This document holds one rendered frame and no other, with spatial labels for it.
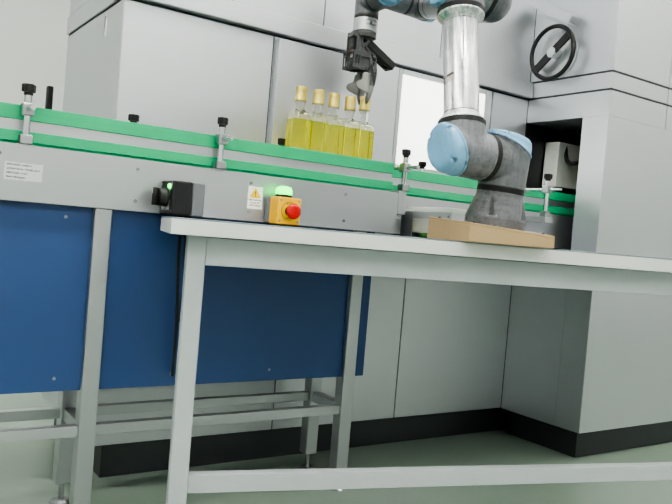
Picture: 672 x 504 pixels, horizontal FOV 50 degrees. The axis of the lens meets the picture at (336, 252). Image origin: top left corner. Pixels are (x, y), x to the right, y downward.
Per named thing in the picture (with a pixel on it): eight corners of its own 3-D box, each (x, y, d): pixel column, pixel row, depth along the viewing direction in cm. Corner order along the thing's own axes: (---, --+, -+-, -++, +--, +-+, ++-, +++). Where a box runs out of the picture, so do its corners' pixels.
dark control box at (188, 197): (190, 218, 180) (192, 184, 179) (203, 219, 173) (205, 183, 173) (157, 215, 175) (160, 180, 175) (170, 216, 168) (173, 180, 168)
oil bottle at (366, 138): (359, 191, 231) (365, 124, 230) (370, 191, 226) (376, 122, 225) (345, 189, 228) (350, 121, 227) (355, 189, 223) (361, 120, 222)
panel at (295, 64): (475, 181, 275) (483, 91, 274) (481, 181, 273) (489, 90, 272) (266, 150, 224) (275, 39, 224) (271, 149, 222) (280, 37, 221)
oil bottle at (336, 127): (329, 187, 224) (335, 118, 223) (339, 187, 219) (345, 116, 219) (314, 186, 221) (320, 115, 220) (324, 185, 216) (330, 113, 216)
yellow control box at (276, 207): (286, 226, 195) (288, 198, 195) (300, 227, 189) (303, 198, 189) (263, 224, 191) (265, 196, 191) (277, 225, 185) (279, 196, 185)
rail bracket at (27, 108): (33, 147, 160) (37, 86, 160) (40, 145, 154) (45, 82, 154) (13, 145, 158) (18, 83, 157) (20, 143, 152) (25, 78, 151)
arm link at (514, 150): (535, 192, 178) (545, 137, 177) (493, 183, 172) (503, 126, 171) (503, 189, 189) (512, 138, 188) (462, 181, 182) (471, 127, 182)
